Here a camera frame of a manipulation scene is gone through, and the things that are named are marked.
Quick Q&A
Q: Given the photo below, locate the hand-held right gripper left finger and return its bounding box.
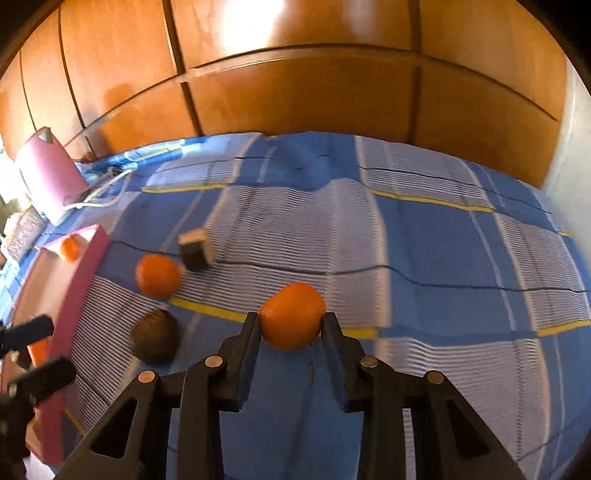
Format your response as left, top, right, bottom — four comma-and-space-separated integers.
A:
55, 312, 264, 480

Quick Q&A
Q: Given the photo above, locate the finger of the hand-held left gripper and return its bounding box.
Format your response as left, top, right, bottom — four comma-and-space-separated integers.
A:
8, 357, 77, 403
0, 314, 54, 354

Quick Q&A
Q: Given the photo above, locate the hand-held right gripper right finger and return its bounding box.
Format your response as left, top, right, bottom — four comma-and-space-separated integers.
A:
321, 312, 527, 480

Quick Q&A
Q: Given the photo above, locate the carrot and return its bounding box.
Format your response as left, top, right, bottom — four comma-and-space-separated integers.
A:
28, 339, 51, 366

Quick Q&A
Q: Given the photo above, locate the pink shallow tray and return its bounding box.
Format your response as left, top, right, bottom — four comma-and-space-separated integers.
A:
0, 224, 110, 467

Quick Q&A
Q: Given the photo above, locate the orange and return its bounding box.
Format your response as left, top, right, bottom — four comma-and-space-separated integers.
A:
259, 282, 327, 350
60, 237, 83, 263
135, 254, 182, 298

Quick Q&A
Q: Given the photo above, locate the dark round fruit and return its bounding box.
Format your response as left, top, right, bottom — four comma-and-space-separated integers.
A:
129, 310, 181, 366

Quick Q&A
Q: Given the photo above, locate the silver embossed tissue box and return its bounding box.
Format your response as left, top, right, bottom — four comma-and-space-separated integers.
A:
4, 205, 47, 260

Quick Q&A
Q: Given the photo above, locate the eggplant piece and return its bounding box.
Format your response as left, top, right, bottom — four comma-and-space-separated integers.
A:
178, 228, 214, 272

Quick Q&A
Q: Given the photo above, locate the blue plaid cloth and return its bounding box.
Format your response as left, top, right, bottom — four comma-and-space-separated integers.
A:
0, 131, 591, 480

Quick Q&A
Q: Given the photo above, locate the pink electric kettle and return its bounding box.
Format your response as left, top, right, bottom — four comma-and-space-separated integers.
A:
15, 127, 89, 227

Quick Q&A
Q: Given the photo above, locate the wooden panelled wardrobe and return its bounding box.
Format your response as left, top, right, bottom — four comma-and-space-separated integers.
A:
0, 0, 570, 189

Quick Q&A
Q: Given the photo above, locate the white power cord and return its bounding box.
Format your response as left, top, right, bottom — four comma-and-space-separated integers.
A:
65, 166, 136, 209

